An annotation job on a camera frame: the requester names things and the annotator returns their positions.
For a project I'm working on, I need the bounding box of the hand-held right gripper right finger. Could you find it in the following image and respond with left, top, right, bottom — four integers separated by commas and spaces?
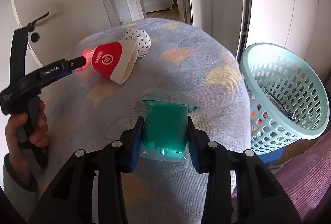
187, 116, 302, 224

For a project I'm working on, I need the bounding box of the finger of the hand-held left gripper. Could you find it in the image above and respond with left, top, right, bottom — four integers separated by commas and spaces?
65, 56, 88, 69
58, 68, 79, 78

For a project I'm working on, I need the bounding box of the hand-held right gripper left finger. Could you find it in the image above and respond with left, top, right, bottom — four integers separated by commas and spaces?
28, 116, 145, 224

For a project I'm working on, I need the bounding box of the red and white paper cup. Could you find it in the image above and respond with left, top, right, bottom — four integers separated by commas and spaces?
89, 38, 139, 84

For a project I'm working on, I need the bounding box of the green zip bag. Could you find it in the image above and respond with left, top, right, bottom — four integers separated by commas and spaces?
133, 88, 199, 169

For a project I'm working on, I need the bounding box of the blue drink carton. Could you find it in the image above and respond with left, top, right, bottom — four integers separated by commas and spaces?
260, 86, 296, 121

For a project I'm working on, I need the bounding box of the mint plastic basket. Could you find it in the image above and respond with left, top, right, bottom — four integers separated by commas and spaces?
239, 43, 330, 156

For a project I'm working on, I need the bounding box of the person's left forearm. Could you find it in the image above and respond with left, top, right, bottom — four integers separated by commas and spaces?
0, 153, 39, 204

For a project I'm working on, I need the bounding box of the person's left hand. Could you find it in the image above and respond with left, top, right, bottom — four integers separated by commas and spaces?
5, 99, 49, 162

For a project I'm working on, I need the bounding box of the white polka dot cloth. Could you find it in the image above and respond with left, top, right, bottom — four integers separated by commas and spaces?
122, 28, 152, 58

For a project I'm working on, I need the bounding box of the scallop patterned tablecloth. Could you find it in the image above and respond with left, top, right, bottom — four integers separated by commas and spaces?
34, 17, 252, 224

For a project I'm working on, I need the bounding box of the pink quilted blanket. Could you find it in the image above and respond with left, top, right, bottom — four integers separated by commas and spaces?
230, 136, 331, 214

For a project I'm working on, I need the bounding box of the white wardrobe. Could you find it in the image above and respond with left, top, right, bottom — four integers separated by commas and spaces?
248, 0, 331, 85

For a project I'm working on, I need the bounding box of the black door handle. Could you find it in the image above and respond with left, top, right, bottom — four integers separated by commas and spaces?
27, 12, 49, 31

